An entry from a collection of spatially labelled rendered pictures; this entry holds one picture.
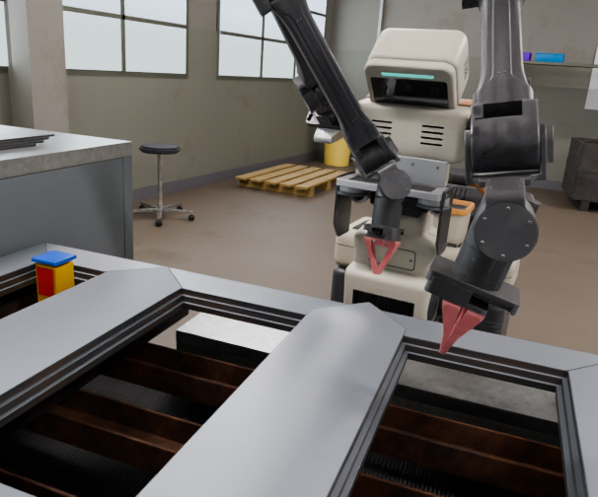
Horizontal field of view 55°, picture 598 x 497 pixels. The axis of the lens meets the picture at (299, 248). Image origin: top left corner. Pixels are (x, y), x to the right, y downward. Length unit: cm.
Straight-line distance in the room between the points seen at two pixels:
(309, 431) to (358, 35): 826
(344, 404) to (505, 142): 40
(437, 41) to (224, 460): 101
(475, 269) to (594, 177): 642
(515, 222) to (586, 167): 646
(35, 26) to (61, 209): 302
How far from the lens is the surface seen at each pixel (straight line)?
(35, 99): 447
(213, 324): 141
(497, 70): 71
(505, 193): 56
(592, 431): 89
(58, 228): 156
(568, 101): 820
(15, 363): 93
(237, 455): 71
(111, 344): 100
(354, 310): 110
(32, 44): 446
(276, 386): 84
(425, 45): 138
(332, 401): 81
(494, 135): 62
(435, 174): 138
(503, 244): 57
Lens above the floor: 128
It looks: 17 degrees down
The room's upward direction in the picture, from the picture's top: 4 degrees clockwise
